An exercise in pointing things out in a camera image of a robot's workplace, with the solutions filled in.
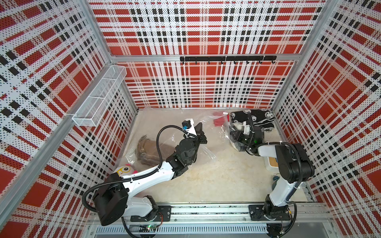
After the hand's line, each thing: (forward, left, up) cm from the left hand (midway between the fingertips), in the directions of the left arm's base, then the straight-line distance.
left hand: (204, 123), depth 73 cm
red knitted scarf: (+11, -9, -9) cm, 17 cm away
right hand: (+11, -21, -23) cm, 33 cm away
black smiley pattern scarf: (+23, -43, -23) cm, 54 cm away
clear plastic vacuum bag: (+9, -9, -27) cm, 30 cm away
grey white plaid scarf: (+1, -22, -25) cm, 33 cm away
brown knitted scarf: (-2, +36, -24) cm, 43 cm away
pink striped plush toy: (-15, +44, -22) cm, 52 cm away
